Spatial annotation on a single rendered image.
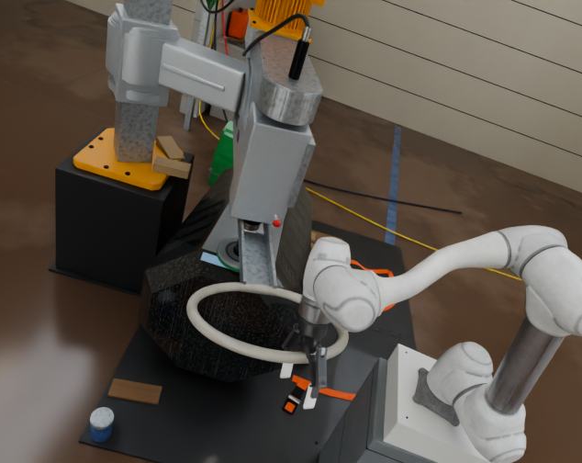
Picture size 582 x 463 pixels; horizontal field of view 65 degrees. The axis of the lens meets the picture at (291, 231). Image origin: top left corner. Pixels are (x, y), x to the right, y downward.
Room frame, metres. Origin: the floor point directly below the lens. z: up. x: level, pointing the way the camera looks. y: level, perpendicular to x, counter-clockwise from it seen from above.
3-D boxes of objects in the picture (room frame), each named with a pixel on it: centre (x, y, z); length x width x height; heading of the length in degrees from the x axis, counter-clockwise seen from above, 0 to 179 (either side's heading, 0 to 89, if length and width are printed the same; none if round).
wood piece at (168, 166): (2.26, 0.77, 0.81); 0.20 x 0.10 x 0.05; 103
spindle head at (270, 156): (1.70, 0.20, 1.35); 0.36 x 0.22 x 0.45; 18
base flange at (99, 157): (2.29, 1.03, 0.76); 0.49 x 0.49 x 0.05; 5
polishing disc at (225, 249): (1.62, 0.18, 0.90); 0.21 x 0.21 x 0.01
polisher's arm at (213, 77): (2.27, 0.83, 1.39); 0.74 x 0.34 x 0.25; 87
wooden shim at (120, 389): (1.36, 0.47, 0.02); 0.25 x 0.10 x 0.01; 101
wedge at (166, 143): (2.47, 0.87, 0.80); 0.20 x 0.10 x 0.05; 49
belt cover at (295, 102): (1.95, 0.28, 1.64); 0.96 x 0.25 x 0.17; 18
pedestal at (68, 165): (2.29, 1.03, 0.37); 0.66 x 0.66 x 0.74; 5
